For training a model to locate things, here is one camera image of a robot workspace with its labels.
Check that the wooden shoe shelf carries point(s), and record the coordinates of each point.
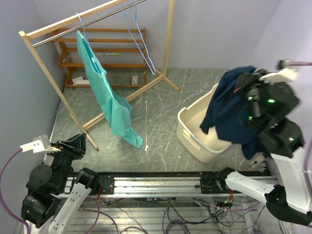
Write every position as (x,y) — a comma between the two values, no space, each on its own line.
(103,41)

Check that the light blue wire hanger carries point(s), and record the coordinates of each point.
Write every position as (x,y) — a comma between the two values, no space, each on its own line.
(141,46)

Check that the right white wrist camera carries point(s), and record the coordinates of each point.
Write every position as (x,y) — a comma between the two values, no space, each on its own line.
(287,72)

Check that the small device on table edge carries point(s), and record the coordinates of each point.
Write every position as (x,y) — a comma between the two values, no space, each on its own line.
(256,160)

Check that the aluminium rail frame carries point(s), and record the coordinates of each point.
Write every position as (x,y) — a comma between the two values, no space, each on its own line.
(141,185)

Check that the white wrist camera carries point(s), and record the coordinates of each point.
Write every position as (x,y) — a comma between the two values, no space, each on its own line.
(40,144)
(287,72)

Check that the cream plastic laundry basket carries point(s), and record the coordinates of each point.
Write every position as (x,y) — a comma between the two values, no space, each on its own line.
(204,147)

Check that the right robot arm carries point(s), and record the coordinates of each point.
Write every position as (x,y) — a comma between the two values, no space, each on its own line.
(270,99)

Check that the teal t shirt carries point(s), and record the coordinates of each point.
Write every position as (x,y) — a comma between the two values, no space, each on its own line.
(117,110)

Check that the navy blue t shirt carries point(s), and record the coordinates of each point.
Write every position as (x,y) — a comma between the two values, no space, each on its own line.
(229,114)

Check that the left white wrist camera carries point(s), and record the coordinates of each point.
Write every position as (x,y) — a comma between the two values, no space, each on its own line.
(40,144)

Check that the white red flat box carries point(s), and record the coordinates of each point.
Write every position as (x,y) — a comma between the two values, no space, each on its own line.
(80,81)

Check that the light blue hanger with teal shirt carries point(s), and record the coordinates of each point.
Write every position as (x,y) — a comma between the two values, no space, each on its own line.
(83,26)

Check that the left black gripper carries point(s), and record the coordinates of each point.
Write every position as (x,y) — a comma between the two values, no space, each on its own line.
(75,146)

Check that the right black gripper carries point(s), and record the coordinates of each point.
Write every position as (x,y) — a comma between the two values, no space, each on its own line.
(246,79)

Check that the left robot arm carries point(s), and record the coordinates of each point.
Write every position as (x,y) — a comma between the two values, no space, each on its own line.
(46,182)

